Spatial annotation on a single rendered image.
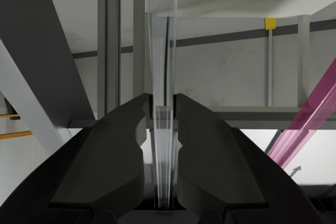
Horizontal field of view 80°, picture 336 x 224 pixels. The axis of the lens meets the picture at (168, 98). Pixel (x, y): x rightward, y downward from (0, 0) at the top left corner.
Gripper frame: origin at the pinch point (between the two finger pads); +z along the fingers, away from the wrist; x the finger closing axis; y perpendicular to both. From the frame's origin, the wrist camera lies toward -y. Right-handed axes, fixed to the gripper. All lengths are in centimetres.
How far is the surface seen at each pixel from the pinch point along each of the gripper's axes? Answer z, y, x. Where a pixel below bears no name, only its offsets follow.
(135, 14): 48.0, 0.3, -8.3
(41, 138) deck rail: 0.8, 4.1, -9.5
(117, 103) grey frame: 25.3, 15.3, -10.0
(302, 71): 66, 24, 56
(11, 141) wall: 433, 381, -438
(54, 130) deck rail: 0.6, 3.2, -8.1
